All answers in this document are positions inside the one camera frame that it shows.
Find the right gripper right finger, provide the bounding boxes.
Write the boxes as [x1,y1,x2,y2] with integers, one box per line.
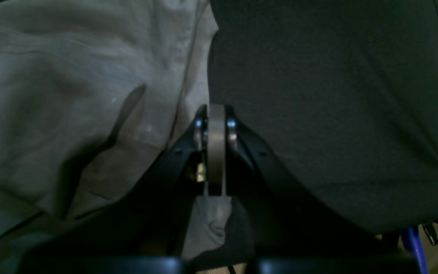
[225,106,417,274]

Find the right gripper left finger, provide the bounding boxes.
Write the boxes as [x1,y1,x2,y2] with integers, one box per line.
[20,105,208,267]

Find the grey T-shirt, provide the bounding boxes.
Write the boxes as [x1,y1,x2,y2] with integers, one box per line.
[0,0,217,274]

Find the black table cloth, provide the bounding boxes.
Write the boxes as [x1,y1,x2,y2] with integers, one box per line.
[208,0,438,234]

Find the blue clamp on rail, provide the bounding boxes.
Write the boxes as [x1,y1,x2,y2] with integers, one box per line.
[401,226,428,274]

